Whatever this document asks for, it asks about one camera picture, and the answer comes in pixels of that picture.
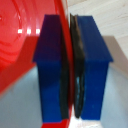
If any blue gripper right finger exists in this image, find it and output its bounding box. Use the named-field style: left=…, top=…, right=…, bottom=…
left=68, top=13, right=115, bottom=120

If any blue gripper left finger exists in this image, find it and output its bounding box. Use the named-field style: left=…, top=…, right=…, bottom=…
left=31, top=13, right=71, bottom=122

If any red bowl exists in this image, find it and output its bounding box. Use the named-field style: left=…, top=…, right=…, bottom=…
left=0, top=0, right=75, bottom=128

